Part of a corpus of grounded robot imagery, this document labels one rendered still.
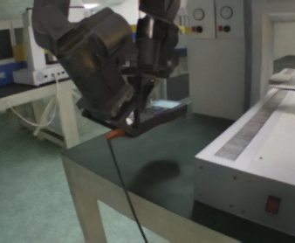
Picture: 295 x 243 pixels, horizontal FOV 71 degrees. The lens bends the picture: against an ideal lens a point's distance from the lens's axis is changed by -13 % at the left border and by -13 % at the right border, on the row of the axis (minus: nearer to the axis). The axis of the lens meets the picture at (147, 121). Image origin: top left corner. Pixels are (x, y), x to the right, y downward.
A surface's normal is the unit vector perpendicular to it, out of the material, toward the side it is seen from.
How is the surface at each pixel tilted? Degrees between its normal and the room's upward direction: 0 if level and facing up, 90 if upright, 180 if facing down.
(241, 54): 90
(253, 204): 90
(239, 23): 90
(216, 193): 90
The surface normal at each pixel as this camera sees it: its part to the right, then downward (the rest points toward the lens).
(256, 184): -0.65, 0.30
